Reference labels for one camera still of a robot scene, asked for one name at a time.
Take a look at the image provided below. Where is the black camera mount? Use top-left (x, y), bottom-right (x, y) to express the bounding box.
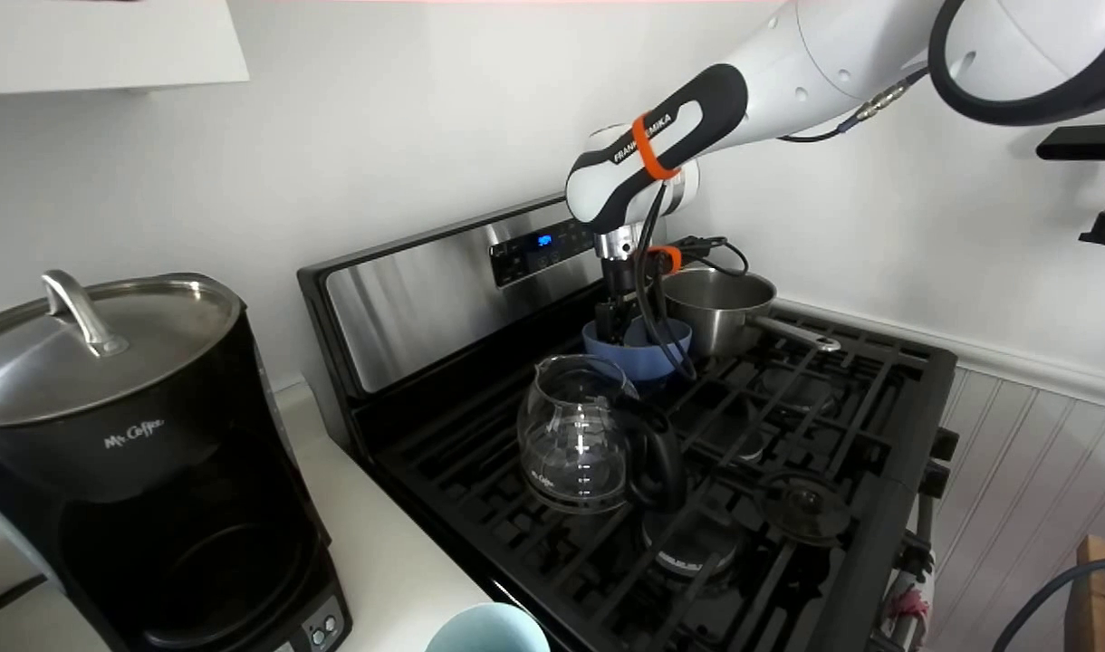
top-left (1034, 125), bottom-right (1105, 249)

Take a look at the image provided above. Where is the white wall cabinet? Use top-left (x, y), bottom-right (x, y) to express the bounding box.
top-left (0, 0), bottom-right (254, 103)

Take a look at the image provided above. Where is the grey-blue cable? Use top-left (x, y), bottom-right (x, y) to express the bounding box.
top-left (990, 552), bottom-right (1105, 652)

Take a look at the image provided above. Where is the silver pot with handle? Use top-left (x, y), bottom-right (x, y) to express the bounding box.
top-left (660, 266), bottom-right (847, 359)

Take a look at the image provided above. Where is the teal cup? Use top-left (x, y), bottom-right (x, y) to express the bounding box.
top-left (426, 601), bottom-right (554, 652)

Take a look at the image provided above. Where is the red white hanging towel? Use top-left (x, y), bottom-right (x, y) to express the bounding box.
top-left (878, 563), bottom-right (942, 652)

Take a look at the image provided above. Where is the glass coffee carafe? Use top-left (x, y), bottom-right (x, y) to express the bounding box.
top-left (512, 352), bottom-right (688, 523)

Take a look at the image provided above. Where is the black coffee maker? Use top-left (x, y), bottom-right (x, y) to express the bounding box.
top-left (0, 270), bottom-right (354, 652)

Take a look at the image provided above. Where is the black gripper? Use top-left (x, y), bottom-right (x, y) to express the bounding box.
top-left (598, 246), bottom-right (669, 355)

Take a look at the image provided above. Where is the black stainless gas stove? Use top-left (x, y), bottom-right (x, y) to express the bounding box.
top-left (294, 196), bottom-right (963, 652)

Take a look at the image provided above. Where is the silver pot lid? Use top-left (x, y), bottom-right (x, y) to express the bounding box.
top-left (0, 266), bottom-right (247, 431)

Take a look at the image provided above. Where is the brown cardboard box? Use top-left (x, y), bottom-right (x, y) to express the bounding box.
top-left (1063, 534), bottom-right (1105, 652)

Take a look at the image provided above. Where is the blue bowl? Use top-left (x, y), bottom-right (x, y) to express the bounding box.
top-left (581, 317), bottom-right (700, 388)

